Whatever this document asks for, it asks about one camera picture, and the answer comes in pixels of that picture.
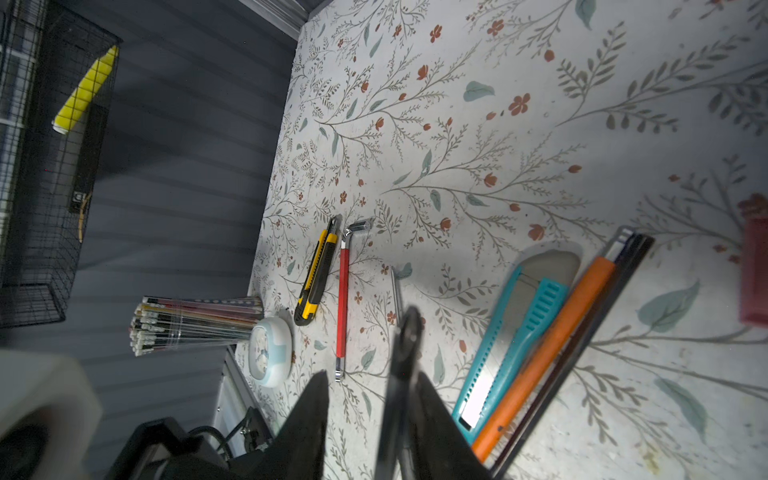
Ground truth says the yellow black utility knife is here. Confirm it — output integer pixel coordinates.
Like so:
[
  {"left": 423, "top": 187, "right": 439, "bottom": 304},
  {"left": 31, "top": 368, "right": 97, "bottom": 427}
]
[{"left": 294, "top": 215, "right": 342, "bottom": 327}]

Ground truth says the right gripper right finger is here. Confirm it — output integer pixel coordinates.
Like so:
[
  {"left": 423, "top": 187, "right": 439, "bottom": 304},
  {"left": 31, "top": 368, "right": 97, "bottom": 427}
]
[{"left": 407, "top": 372, "right": 492, "bottom": 480}]

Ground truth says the teal utility knife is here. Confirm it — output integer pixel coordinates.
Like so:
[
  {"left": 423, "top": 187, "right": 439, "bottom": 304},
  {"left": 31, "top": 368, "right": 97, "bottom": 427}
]
[{"left": 452, "top": 250, "right": 580, "bottom": 444}]

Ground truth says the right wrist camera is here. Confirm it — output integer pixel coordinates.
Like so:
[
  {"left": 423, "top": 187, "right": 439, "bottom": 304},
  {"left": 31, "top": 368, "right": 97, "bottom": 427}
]
[{"left": 1, "top": 348, "right": 103, "bottom": 479}]

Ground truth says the black hex key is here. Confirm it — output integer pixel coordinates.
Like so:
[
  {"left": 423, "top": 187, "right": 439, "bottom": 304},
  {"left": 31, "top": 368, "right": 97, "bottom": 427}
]
[{"left": 491, "top": 233, "right": 655, "bottom": 479}]

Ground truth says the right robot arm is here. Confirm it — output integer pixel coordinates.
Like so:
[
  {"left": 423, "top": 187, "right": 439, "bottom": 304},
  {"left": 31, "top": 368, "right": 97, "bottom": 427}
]
[{"left": 106, "top": 371, "right": 491, "bottom": 479}]

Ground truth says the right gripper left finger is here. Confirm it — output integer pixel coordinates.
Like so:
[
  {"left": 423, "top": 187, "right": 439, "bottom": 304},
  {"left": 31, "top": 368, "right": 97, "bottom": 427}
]
[{"left": 230, "top": 370, "right": 329, "bottom": 479}]

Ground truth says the white blue tool box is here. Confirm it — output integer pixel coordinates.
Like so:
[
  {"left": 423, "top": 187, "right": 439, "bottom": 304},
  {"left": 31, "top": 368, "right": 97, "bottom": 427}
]
[{"left": 740, "top": 216, "right": 767, "bottom": 328}]

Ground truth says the black wire side basket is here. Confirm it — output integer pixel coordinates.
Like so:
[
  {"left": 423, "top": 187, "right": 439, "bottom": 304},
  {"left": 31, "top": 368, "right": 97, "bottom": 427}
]
[{"left": 1, "top": 1, "right": 121, "bottom": 329}]

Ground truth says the cup of pencils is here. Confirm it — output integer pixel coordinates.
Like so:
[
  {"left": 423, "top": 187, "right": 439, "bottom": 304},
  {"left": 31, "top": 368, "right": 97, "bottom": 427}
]
[{"left": 129, "top": 296, "right": 264, "bottom": 356}]

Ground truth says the red hex key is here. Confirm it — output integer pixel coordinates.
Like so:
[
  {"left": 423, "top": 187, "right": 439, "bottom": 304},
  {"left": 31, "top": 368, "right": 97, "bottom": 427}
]
[{"left": 335, "top": 219, "right": 372, "bottom": 383}]

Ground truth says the orange pencil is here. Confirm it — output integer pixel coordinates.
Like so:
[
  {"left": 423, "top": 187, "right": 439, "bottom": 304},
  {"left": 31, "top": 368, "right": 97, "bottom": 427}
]
[{"left": 472, "top": 228, "right": 635, "bottom": 461}]

